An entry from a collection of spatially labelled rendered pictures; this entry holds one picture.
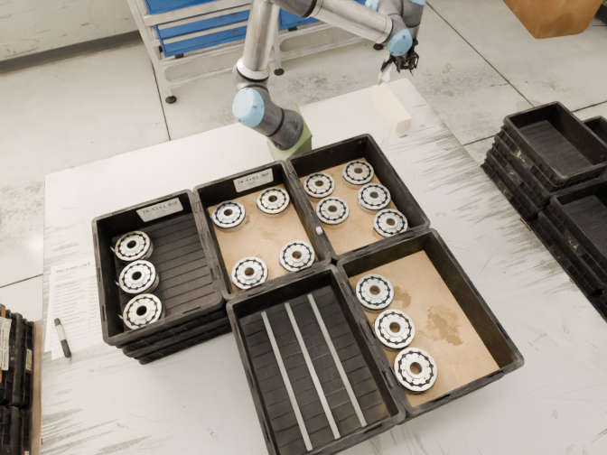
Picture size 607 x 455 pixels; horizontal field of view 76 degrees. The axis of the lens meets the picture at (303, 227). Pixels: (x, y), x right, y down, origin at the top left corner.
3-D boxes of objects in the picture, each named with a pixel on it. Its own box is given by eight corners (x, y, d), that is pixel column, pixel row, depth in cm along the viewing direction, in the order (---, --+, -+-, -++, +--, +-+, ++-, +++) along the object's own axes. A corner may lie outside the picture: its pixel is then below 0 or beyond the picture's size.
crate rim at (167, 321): (94, 222, 116) (90, 218, 114) (192, 191, 121) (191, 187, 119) (107, 348, 95) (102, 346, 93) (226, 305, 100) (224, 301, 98)
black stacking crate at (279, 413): (234, 319, 108) (225, 302, 98) (332, 282, 113) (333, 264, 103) (281, 477, 87) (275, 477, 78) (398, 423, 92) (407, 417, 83)
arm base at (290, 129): (268, 133, 154) (250, 123, 146) (294, 104, 148) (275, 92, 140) (282, 158, 145) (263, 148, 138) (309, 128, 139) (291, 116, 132)
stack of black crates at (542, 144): (471, 180, 215) (502, 116, 177) (518, 164, 220) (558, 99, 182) (515, 237, 194) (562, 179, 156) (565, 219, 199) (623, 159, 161)
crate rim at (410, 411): (333, 265, 105) (333, 262, 103) (431, 229, 110) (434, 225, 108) (407, 419, 84) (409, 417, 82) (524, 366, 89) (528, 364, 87)
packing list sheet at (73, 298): (45, 268, 131) (44, 267, 131) (115, 247, 135) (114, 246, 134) (44, 362, 114) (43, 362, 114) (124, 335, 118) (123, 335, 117)
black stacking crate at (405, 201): (287, 182, 133) (284, 159, 124) (365, 157, 138) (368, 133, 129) (332, 280, 113) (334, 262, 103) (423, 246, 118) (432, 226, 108)
